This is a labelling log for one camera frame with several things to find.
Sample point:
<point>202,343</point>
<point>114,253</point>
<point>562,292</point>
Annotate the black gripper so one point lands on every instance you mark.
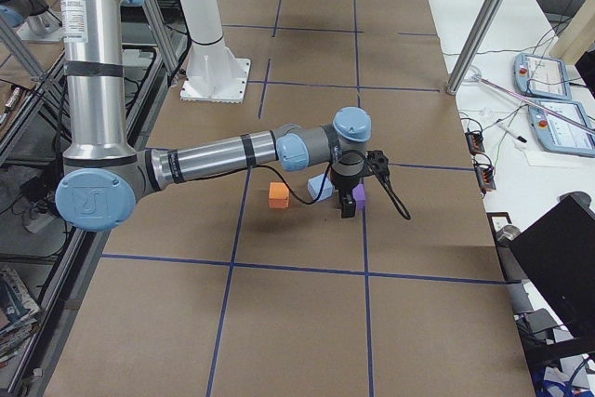
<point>345,183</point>

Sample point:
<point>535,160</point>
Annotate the light blue foam block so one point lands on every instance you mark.
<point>320,187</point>

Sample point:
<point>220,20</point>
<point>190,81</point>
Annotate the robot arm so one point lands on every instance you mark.
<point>108,169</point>

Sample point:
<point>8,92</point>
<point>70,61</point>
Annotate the purple foam block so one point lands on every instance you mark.
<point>359,196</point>

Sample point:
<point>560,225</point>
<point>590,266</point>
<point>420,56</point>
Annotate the orange foam block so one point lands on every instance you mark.
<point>278,195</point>

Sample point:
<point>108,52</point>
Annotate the right power connector block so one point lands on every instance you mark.
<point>485,175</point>

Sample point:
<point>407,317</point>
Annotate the power connector block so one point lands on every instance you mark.
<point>485,175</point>
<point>474,140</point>

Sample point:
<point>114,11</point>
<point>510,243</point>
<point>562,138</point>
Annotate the left power connector block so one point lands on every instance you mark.
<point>474,140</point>

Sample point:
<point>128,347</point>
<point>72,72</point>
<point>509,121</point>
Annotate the black monitor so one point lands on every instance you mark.
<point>556,254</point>

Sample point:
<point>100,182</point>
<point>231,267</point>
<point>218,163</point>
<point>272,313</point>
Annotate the lower teach pendant tablet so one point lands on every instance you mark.
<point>561,126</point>

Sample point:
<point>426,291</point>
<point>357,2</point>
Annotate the teach pendant tablet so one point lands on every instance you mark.
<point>561,126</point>
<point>541,77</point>

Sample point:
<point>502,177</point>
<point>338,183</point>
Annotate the upper teach pendant tablet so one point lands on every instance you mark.
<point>541,77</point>

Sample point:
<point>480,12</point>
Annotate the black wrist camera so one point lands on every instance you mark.
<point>378,164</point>

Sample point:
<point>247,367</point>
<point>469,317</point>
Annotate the aluminium frame post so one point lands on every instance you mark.
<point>470,49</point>

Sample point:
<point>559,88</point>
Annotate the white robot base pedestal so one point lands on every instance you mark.
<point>213,73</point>

